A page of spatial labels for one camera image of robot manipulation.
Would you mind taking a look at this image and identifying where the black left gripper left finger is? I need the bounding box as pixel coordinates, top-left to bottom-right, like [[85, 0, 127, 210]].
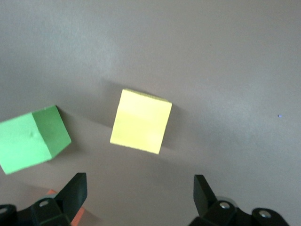
[[0, 173, 87, 226]]

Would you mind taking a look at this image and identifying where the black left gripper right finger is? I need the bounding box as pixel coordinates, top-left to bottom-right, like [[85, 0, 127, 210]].
[[188, 174, 290, 226]]

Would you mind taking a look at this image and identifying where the yellow foam cube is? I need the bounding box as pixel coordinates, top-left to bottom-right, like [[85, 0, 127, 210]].
[[110, 89, 173, 155]]

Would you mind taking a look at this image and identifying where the orange foam cube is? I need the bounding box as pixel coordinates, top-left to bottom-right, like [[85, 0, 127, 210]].
[[46, 189, 85, 226]]

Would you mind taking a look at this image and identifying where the green foam cube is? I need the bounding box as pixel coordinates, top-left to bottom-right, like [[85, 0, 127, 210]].
[[0, 105, 72, 175]]

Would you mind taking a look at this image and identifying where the brown paper table cover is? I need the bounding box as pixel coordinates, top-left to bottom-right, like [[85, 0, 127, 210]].
[[0, 0, 301, 226]]

